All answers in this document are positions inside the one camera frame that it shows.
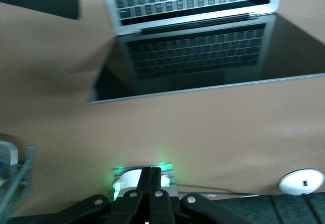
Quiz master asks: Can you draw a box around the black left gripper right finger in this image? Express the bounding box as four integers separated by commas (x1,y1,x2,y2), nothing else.
150,167,251,224

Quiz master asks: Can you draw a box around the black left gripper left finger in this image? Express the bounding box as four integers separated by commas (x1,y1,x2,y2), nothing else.
60,167,152,224

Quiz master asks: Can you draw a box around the black mouse pad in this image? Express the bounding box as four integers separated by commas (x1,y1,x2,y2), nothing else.
0,0,81,21

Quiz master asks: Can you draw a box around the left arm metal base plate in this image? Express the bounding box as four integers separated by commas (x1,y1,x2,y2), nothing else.
111,162,180,202

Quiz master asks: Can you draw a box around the black table cable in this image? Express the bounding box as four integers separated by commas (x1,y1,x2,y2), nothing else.
176,182,259,198

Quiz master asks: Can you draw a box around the wire mesh desk organizer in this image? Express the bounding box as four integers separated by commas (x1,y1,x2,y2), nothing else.
0,132,36,221

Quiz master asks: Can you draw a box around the white lamp base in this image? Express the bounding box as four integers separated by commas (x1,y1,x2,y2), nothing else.
277,168,325,197

